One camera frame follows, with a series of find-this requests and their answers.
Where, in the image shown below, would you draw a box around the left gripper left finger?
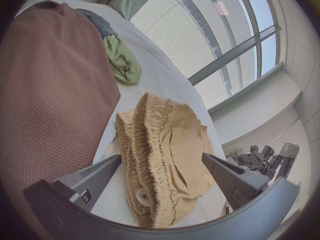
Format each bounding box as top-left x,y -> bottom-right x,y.
53,154 -> 122,211

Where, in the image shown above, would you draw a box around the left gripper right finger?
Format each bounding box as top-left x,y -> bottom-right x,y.
201,152 -> 270,209

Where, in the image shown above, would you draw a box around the tan shorts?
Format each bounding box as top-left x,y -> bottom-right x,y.
115,92 -> 215,229

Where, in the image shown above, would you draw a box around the bed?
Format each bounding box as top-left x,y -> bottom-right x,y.
14,0 -> 227,228

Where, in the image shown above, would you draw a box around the brown shorts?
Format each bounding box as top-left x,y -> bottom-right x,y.
0,0 -> 122,234

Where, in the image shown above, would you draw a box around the window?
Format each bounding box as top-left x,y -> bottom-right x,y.
129,0 -> 285,115

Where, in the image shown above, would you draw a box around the green garment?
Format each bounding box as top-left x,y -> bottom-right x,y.
104,35 -> 142,86

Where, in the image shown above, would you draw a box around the black garment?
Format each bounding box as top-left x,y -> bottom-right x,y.
74,8 -> 118,39

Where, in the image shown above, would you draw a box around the grey-green curtain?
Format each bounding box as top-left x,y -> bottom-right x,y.
110,0 -> 173,19

